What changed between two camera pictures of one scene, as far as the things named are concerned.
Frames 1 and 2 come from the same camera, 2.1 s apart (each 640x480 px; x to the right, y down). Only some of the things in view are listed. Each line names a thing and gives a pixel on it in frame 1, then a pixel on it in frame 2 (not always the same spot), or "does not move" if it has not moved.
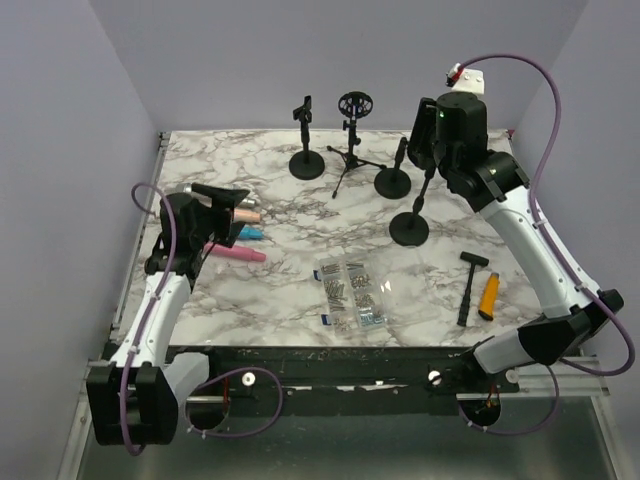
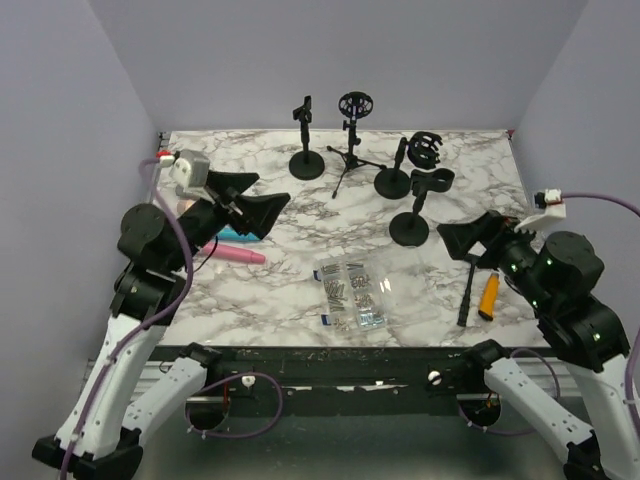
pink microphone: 241,253 does not move
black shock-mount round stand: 394,183 does not move
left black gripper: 223,203 -> 259,213
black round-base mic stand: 306,165 does not move
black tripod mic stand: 353,104 does not move
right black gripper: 425,121 -> 488,228
